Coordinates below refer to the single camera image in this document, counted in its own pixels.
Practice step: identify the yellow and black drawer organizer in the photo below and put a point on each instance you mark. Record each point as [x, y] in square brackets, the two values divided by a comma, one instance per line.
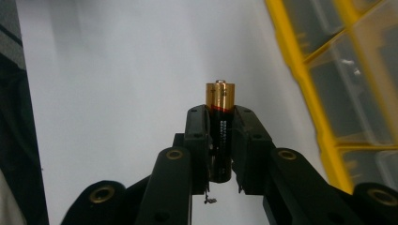
[316, 103]

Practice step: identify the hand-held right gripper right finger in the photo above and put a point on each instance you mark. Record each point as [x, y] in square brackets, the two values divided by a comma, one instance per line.
[250, 146]

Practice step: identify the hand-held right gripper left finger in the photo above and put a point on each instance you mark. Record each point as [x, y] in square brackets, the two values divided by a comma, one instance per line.
[197, 137]

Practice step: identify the black and copper battery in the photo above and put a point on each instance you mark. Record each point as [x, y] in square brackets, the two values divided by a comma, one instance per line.
[220, 97]

